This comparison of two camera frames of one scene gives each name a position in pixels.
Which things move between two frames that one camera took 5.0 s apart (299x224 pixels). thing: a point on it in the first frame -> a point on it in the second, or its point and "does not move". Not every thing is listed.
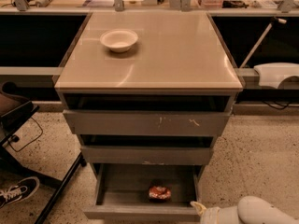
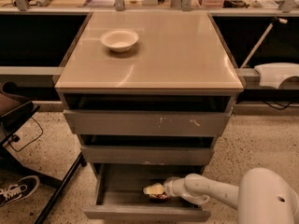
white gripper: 215,216 -> 170,187
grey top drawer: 147,114 does not move
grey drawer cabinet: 161,104 does not move
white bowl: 118,41 does not move
